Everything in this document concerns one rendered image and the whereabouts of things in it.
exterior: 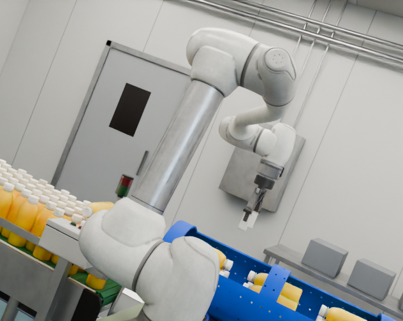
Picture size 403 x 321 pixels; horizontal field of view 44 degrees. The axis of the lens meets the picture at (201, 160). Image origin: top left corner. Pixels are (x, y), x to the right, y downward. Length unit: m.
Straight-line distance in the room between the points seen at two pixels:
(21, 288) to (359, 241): 3.71
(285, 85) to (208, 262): 0.51
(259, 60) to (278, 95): 0.12
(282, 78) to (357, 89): 3.96
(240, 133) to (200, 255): 0.71
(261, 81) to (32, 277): 1.16
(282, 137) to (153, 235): 0.74
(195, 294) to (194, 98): 0.52
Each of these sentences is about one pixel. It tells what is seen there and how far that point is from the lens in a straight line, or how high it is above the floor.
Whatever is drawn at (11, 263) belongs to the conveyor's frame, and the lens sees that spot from 2.09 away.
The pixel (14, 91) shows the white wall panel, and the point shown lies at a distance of 6.94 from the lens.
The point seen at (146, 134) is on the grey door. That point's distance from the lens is 5.75.
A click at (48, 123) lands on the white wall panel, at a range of 6.53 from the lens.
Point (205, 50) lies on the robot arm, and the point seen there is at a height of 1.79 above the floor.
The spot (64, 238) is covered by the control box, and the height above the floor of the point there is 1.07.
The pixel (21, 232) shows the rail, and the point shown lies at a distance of 2.08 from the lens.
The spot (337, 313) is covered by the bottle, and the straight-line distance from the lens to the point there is 1.93.
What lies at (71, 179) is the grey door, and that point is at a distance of 6.18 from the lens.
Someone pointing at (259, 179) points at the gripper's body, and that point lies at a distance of 1.90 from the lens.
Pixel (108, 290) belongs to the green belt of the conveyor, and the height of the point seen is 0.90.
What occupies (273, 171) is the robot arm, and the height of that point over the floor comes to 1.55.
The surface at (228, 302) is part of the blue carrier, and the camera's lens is 1.84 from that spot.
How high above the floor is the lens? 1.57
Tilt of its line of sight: 2 degrees down
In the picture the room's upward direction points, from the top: 22 degrees clockwise
